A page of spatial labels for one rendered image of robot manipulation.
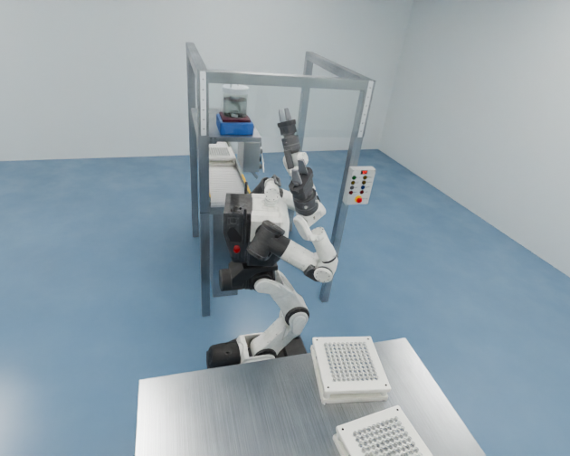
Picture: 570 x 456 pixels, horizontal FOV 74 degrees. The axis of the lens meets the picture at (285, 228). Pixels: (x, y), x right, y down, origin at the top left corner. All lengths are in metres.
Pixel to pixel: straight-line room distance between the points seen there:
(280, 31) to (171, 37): 1.44
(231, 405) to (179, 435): 0.19
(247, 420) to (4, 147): 5.09
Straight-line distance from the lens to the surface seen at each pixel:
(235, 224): 1.69
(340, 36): 6.10
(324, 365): 1.50
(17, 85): 5.66
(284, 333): 2.26
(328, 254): 1.52
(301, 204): 1.35
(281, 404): 1.46
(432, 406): 1.62
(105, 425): 2.56
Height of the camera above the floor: 2.11
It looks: 31 degrees down
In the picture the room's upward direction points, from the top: 7 degrees clockwise
